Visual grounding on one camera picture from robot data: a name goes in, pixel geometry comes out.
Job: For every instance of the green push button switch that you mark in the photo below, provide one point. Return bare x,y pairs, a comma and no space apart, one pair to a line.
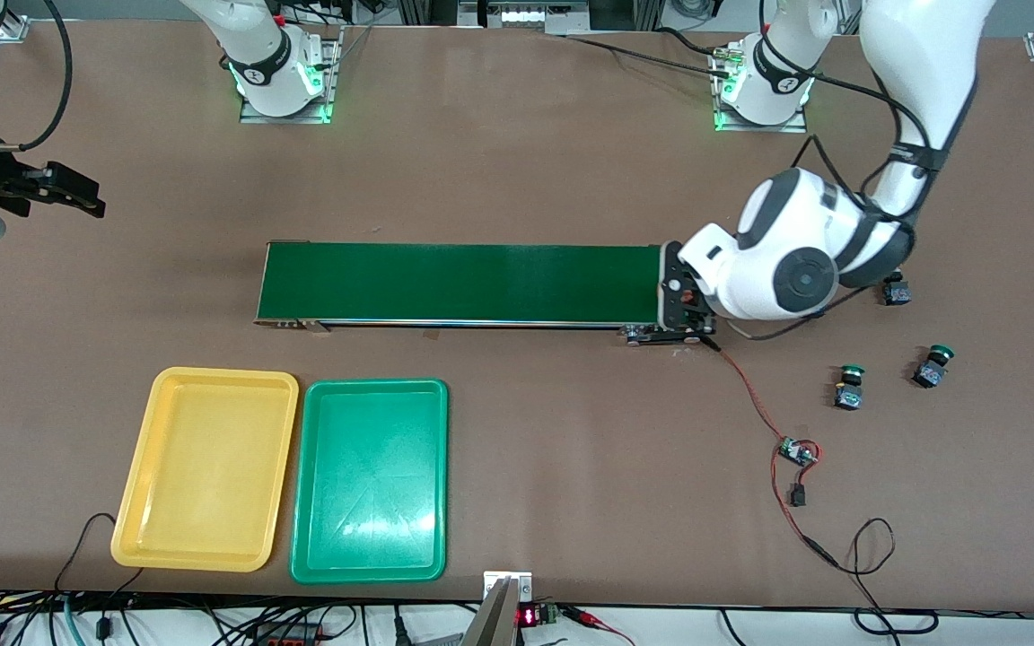
930,370
849,393

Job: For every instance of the yellow push button switch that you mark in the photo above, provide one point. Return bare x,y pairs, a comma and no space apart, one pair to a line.
897,293

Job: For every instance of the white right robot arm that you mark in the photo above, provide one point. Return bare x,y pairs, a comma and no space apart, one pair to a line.
266,72

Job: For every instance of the yellow plastic tray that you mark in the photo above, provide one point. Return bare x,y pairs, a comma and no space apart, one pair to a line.
203,467

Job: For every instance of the green plastic tray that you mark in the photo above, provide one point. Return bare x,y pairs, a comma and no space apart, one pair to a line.
369,480

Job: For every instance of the green belt conveyor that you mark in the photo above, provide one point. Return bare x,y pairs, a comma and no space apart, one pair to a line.
481,283

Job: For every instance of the black orange power strip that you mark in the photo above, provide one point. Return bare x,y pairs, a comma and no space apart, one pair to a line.
288,635

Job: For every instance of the white lit device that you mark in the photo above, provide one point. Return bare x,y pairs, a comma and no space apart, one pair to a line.
521,15

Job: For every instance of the small red LED module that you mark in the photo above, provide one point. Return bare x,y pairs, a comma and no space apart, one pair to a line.
530,616

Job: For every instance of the red clip lead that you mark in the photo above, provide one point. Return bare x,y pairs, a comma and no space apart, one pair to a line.
584,615

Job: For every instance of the small black circuit board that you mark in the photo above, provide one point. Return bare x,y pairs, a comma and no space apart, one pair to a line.
796,451

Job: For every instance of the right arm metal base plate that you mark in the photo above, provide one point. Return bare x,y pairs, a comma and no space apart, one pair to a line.
334,72

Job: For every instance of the grey camera stand pole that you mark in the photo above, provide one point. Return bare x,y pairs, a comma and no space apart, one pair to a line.
499,619

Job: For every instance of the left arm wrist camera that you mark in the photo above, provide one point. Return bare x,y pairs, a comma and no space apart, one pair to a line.
671,314

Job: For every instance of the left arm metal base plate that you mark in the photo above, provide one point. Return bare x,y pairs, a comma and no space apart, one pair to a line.
759,128

